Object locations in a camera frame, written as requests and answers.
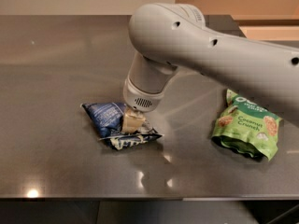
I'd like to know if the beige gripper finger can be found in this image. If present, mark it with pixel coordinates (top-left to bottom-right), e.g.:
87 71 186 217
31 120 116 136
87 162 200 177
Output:
121 107 146 133

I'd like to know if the blue chip bag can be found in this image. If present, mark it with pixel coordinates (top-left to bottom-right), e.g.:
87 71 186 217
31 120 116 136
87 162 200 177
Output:
81 103 162 150

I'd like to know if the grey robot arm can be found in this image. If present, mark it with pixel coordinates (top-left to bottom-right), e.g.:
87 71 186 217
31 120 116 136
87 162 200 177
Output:
123 3 299 126

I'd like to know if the green coconut crunch bag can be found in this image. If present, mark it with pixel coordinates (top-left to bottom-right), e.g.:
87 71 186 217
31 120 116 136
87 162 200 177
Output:
211 90 281 161

